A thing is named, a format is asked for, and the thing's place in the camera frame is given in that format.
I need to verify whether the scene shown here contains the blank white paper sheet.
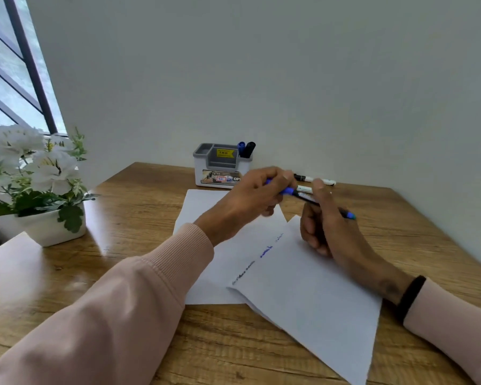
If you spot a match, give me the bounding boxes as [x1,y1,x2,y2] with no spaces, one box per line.
[173,189,288,305]

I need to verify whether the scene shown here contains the blue marker cap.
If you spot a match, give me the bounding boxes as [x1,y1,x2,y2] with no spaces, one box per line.
[264,178,296,196]

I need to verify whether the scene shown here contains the grey white desk organizer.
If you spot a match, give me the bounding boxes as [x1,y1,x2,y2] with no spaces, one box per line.
[193,143,253,190]

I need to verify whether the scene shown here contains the black wristband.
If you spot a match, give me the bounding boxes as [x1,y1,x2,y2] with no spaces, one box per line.
[395,275,427,324]

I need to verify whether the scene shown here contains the person's left hand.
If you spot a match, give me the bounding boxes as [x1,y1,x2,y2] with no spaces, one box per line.
[194,166,298,247]

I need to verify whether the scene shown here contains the black white marker pen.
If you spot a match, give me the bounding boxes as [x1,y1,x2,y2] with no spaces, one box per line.
[293,190,357,220]

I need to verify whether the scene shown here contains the person's right hand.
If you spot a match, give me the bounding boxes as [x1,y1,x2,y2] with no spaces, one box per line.
[300,179,370,264]

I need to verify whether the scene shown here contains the person's left forearm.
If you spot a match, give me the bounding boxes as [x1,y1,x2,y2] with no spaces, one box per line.
[0,223,215,385]

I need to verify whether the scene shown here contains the white artificial flower plant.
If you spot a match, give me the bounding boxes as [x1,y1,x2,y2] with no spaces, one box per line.
[0,124,99,233]

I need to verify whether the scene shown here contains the white paper sheet with writing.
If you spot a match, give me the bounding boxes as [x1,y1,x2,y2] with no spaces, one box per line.
[228,215,383,385]

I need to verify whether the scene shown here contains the window with dark bars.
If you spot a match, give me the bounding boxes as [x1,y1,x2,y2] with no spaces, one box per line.
[0,0,68,137]

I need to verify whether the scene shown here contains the person's right forearm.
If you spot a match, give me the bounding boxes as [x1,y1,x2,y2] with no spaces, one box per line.
[335,244,481,385]

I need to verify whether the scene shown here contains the white plant pot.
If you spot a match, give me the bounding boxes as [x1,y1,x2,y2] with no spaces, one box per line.
[0,202,87,248]

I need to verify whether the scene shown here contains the white marker with black cap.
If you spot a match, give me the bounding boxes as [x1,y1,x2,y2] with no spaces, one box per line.
[293,174,337,187]

